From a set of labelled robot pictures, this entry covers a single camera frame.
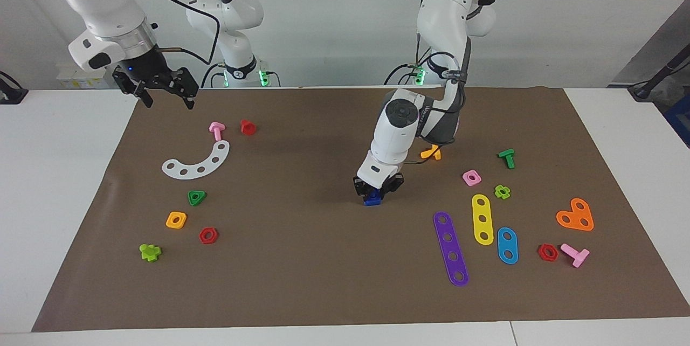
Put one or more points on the lime cross-head bolt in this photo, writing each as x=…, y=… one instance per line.
x=150, y=253

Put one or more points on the yellow three-hole plate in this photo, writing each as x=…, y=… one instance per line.
x=482, y=211

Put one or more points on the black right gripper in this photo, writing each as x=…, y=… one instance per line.
x=143, y=66

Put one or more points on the purple four-hole plate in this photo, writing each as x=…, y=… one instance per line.
x=450, y=247

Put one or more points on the blue square nut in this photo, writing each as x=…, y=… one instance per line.
x=373, y=202

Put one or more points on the green triangle nut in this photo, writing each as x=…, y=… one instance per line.
x=197, y=202

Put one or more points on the red hex nut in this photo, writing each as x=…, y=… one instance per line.
x=202, y=238
x=541, y=254

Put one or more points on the orange plastic bolt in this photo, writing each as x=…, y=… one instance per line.
x=432, y=154

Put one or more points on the orange heart plate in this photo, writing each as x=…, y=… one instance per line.
x=575, y=218

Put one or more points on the white box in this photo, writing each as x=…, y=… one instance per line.
x=75, y=79

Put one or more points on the red plastic bolt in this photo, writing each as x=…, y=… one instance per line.
x=248, y=128

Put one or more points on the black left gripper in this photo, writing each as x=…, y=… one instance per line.
x=380, y=184

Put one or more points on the black device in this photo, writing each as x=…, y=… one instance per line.
x=11, y=92

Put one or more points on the white curved five-hole plate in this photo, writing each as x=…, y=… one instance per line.
x=208, y=165

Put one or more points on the orange square nut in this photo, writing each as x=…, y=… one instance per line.
x=170, y=222

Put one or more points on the pink square nut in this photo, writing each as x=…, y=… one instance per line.
x=466, y=175

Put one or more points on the green plastic bolt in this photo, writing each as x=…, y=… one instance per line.
x=508, y=158

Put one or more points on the grey partition panel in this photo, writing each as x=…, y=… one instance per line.
x=663, y=44

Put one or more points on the black pole stand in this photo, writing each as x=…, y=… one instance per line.
x=668, y=68

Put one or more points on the blue two-hole plate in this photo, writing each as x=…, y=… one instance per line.
x=507, y=246

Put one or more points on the brown table mat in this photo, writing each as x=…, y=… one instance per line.
x=269, y=260

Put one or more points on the lime cross nut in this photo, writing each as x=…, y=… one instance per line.
x=497, y=191

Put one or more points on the pink plastic bolt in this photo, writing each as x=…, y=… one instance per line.
x=216, y=130
x=579, y=256

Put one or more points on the blue crate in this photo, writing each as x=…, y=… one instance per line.
x=680, y=119

